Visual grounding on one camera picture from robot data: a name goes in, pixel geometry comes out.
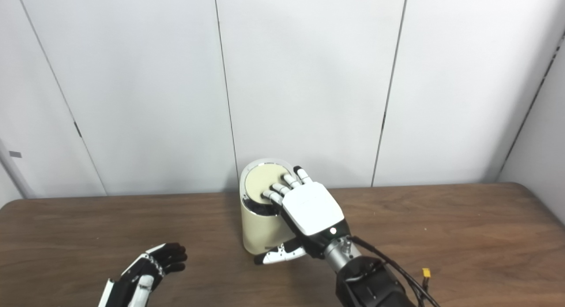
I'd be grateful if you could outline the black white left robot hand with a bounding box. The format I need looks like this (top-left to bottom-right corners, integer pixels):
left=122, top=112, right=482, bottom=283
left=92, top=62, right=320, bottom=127
left=98, top=243, right=188, bottom=307

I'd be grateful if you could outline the cream-colored round bin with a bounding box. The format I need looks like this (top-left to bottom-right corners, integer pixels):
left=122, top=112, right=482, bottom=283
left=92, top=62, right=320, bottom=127
left=239, top=157, right=301, bottom=256

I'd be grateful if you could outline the cream round bin lid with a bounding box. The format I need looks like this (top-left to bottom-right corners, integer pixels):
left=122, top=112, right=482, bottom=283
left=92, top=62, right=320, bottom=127
left=244, top=163, right=294, bottom=205

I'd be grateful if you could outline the black bin liner bag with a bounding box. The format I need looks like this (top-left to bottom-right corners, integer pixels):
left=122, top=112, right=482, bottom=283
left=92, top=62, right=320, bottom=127
left=242, top=198, right=283, bottom=217

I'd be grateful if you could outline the thin cable with yellow connector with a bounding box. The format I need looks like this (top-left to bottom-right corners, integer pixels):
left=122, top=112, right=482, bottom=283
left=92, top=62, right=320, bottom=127
left=415, top=268, right=432, bottom=307

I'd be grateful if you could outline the gray wall corner post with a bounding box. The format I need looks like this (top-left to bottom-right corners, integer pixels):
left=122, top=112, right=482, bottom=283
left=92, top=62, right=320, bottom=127
left=0, top=139, right=36, bottom=198

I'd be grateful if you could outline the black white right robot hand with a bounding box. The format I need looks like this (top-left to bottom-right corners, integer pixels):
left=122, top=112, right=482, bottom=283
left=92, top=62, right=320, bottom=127
left=254, top=166, right=351, bottom=266

